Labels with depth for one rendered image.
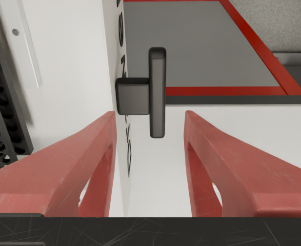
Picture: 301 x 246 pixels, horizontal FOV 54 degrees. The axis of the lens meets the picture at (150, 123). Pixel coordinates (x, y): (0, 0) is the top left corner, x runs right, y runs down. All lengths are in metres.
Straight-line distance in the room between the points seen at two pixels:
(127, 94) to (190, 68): 0.33
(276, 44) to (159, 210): 0.88
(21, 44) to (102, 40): 0.12
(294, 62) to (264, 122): 0.87
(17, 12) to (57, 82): 0.07
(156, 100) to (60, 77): 0.12
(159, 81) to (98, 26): 0.06
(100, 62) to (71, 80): 0.12
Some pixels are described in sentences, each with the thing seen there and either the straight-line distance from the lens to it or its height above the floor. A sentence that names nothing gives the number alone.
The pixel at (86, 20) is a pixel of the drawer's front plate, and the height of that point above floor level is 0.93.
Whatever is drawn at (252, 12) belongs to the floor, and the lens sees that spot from 1.18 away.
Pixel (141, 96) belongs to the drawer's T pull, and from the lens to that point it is 0.21.
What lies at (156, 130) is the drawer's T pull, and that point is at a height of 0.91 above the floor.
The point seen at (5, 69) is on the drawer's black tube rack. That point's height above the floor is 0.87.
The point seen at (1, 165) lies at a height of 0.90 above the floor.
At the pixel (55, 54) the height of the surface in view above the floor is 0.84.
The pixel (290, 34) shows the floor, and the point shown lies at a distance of 1.26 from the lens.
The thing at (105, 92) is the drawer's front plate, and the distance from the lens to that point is 0.19.
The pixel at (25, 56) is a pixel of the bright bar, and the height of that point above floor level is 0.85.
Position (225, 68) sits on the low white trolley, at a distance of 0.54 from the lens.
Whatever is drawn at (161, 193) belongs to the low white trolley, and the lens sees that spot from 0.51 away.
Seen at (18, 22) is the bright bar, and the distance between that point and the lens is 0.28.
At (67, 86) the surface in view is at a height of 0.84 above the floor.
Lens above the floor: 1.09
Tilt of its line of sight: 55 degrees down
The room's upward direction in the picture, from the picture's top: 178 degrees counter-clockwise
